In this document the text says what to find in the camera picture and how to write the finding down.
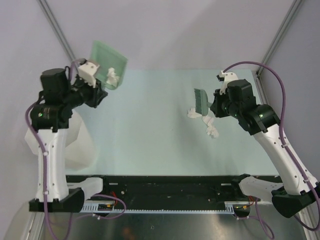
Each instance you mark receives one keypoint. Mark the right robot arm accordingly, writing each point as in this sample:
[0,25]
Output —
[297,189]

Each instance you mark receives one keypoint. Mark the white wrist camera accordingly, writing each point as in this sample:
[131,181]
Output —
[87,72]
[226,78]

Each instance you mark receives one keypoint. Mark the green plastic dustpan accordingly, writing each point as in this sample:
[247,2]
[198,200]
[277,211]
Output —
[107,57]

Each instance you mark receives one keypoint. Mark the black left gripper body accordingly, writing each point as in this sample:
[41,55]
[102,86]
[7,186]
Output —
[83,93]

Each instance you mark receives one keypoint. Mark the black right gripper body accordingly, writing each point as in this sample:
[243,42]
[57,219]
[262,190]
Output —
[222,107]

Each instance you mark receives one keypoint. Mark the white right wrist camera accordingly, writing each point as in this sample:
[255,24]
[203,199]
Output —
[226,78]

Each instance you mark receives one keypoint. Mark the crumpled white paper scrap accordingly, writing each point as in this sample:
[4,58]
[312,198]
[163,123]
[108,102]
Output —
[210,127]
[112,78]
[192,114]

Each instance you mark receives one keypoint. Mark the green hand brush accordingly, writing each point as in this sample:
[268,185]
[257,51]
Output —
[202,104]

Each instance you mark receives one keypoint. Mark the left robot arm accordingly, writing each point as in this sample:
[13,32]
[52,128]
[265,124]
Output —
[48,119]

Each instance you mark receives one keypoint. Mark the white plastic bin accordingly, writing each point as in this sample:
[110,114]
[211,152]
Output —
[80,151]

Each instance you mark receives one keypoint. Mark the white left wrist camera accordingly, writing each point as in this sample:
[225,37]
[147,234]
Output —
[87,72]

